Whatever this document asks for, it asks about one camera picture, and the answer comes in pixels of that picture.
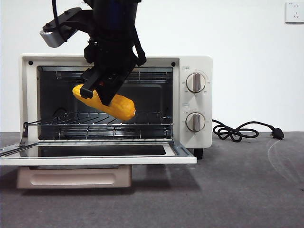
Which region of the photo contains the cream Toshiba toaster oven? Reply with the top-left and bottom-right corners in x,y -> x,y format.
19,53 -> 213,160

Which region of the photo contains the yellow corn cob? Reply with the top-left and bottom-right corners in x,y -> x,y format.
72,84 -> 137,121

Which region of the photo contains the cream temperature knob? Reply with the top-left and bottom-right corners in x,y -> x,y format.
185,72 -> 207,94

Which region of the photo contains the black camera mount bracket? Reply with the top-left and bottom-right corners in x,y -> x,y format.
45,7 -> 94,36

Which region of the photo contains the oven glass door with handle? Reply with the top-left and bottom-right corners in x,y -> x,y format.
0,138 -> 198,190

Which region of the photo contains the thin black camera cable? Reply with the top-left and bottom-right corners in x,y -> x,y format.
51,0 -> 68,44

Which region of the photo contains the black power cable with plug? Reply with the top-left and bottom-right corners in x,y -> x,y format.
211,118 -> 285,141

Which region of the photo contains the metal wire oven rack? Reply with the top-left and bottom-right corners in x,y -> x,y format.
23,120 -> 174,131

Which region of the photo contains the cream timer knob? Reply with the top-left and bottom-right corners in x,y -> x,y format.
185,112 -> 206,133

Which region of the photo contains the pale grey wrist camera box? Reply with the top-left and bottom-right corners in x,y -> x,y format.
39,28 -> 69,48

